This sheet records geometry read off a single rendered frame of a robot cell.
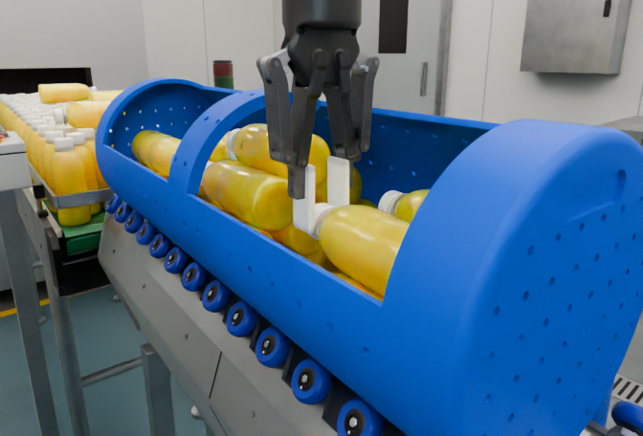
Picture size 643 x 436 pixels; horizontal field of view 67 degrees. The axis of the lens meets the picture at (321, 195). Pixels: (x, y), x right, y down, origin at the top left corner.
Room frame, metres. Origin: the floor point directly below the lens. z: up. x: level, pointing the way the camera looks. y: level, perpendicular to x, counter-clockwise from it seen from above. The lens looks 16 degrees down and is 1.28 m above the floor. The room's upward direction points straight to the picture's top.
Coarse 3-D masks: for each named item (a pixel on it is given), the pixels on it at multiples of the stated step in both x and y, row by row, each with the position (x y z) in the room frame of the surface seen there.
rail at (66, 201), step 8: (80, 192) 1.05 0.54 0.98; (88, 192) 1.06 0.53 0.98; (96, 192) 1.07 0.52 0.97; (104, 192) 1.08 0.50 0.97; (112, 192) 1.09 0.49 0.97; (64, 200) 1.03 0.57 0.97; (72, 200) 1.04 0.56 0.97; (80, 200) 1.05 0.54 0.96; (88, 200) 1.06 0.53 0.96; (96, 200) 1.07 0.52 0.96; (104, 200) 1.08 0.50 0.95
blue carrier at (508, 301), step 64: (128, 128) 0.97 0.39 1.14; (192, 128) 0.63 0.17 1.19; (320, 128) 0.77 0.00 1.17; (384, 128) 0.63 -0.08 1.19; (448, 128) 0.52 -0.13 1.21; (512, 128) 0.35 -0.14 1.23; (576, 128) 0.33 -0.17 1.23; (128, 192) 0.78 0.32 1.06; (192, 192) 0.57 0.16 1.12; (384, 192) 0.68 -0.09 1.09; (448, 192) 0.30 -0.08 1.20; (512, 192) 0.28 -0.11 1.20; (576, 192) 0.31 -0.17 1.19; (640, 192) 0.37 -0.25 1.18; (192, 256) 0.61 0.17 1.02; (256, 256) 0.42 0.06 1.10; (448, 256) 0.27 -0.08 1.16; (512, 256) 0.26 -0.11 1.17; (576, 256) 0.31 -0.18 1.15; (640, 256) 0.38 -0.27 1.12; (320, 320) 0.34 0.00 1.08; (384, 320) 0.29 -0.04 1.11; (448, 320) 0.25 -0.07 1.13; (512, 320) 0.27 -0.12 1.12; (576, 320) 0.32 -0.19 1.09; (384, 384) 0.29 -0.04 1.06; (448, 384) 0.24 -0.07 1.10; (512, 384) 0.27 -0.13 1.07; (576, 384) 0.33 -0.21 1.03
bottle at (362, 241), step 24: (336, 216) 0.43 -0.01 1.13; (360, 216) 0.42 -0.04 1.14; (384, 216) 0.41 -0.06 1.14; (336, 240) 0.41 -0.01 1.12; (360, 240) 0.40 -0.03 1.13; (384, 240) 0.38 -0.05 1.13; (336, 264) 0.42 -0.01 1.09; (360, 264) 0.39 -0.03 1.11; (384, 264) 0.36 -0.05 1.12; (384, 288) 0.36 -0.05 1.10
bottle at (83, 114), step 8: (72, 104) 1.23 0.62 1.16; (80, 104) 1.23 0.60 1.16; (88, 104) 1.24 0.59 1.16; (96, 104) 1.25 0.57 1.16; (104, 104) 1.26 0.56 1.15; (64, 112) 1.21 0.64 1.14; (72, 112) 1.21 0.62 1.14; (80, 112) 1.22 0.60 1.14; (88, 112) 1.23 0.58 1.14; (96, 112) 1.24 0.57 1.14; (64, 120) 1.21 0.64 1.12; (72, 120) 1.21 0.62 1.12; (80, 120) 1.22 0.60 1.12; (88, 120) 1.23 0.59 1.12; (96, 120) 1.24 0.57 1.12
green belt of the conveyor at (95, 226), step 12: (48, 204) 1.22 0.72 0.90; (96, 216) 1.12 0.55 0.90; (60, 228) 1.05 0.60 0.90; (72, 228) 1.04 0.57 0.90; (84, 228) 1.04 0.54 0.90; (96, 228) 1.05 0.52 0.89; (60, 240) 1.09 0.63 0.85; (72, 240) 1.01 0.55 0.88; (84, 240) 1.02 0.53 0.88; (96, 240) 1.04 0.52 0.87; (72, 252) 1.01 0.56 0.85
